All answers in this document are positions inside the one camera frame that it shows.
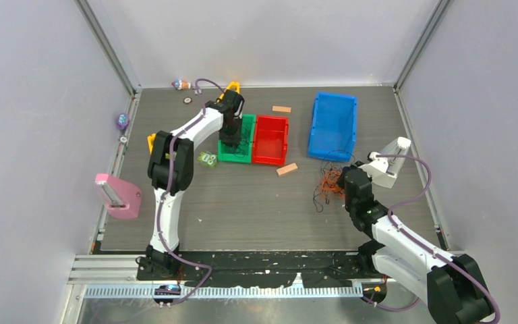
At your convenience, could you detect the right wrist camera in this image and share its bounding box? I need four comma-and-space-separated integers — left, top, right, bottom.
359, 152, 396, 188

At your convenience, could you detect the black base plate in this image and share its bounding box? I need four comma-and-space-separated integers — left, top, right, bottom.
135, 250, 388, 288

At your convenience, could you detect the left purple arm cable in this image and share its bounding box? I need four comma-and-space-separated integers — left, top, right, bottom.
154, 78, 227, 305

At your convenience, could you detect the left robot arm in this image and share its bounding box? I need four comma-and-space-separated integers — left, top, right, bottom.
136, 90, 244, 281

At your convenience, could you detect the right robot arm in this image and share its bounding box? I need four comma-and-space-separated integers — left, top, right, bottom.
337, 165, 500, 323

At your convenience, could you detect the yellow triangle block near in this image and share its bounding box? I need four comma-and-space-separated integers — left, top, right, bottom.
147, 133, 156, 154

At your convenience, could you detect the green plastic bin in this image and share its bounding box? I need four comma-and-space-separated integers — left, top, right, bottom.
217, 114, 256, 164

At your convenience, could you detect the yellow triangle block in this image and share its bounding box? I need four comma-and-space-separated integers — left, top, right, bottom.
218, 81, 240, 99
147, 133, 156, 154

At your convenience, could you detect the clown figurine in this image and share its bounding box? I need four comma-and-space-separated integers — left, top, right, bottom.
171, 80, 192, 90

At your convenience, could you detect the purple toy tile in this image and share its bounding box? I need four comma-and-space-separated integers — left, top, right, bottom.
115, 113, 130, 130

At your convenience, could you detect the wooden block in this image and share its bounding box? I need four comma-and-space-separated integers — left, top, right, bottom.
272, 105, 292, 113
277, 163, 298, 176

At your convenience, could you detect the red plastic bin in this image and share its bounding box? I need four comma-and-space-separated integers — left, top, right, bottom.
252, 115, 289, 167

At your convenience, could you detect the white grey stand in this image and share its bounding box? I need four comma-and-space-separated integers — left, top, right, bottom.
378, 137, 411, 180

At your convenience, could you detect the blue plastic bin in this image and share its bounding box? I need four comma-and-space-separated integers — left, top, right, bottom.
307, 92, 358, 162

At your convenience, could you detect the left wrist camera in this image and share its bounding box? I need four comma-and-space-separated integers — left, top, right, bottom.
229, 90, 245, 118

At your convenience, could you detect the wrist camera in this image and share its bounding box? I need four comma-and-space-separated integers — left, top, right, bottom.
229, 90, 245, 118
359, 152, 396, 188

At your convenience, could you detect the yellow triangle block far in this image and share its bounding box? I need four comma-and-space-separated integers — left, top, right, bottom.
218, 81, 240, 99

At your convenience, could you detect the green owl toy tile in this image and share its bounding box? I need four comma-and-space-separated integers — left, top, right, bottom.
198, 151, 218, 167

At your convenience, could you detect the orange cable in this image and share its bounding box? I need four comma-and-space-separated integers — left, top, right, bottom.
319, 165, 347, 202

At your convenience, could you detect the pink stand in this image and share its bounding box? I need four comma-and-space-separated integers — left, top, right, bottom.
95, 173, 142, 220

